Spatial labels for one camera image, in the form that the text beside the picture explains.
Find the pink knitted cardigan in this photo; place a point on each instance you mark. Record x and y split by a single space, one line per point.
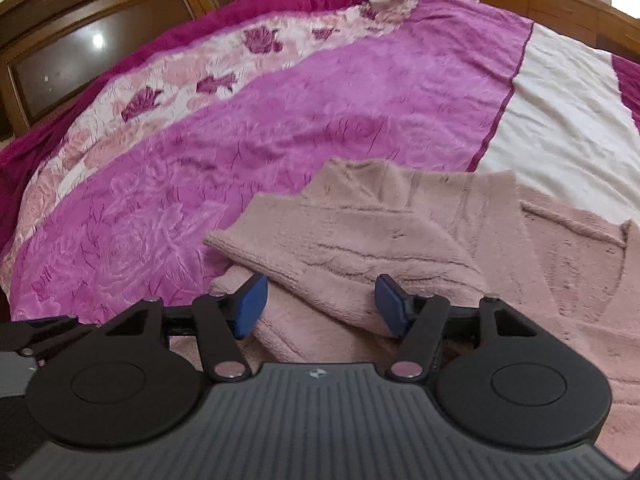
375 230

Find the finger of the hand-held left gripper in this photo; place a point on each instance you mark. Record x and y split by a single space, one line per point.
40 335

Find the purple floral blanket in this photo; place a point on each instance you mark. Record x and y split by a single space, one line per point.
250 125

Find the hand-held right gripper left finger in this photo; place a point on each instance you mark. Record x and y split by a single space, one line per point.
250 307

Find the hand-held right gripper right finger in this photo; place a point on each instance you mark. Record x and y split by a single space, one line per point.
392 305

